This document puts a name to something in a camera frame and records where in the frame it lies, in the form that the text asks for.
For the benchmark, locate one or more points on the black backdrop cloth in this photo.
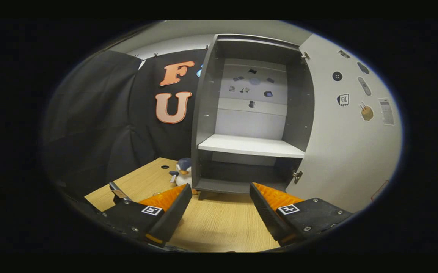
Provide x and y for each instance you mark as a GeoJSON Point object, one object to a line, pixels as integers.
{"type": "Point", "coordinates": [90, 113]}

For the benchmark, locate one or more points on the plush penguin toy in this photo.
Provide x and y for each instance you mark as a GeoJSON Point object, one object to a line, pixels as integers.
{"type": "Point", "coordinates": [183, 172]}

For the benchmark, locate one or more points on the white cabinet shelf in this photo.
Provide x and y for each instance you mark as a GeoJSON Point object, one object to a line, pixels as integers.
{"type": "Point", "coordinates": [249, 146]}

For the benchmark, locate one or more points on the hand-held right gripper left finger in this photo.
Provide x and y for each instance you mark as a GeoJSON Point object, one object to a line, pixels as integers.
{"type": "Point", "coordinates": [173, 212]}

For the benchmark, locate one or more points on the metal cabinet door hinge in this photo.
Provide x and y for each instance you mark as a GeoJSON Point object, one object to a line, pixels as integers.
{"type": "Point", "coordinates": [305, 57]}
{"type": "Point", "coordinates": [297, 176]}

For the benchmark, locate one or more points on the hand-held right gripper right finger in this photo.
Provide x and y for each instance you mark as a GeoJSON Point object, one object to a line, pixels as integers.
{"type": "Point", "coordinates": [266, 212]}

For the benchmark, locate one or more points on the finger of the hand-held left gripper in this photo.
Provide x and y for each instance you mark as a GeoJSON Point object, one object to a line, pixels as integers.
{"type": "Point", "coordinates": [119, 193]}

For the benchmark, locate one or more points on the beige cabinet door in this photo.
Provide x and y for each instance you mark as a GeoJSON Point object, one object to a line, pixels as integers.
{"type": "Point", "coordinates": [336, 151]}

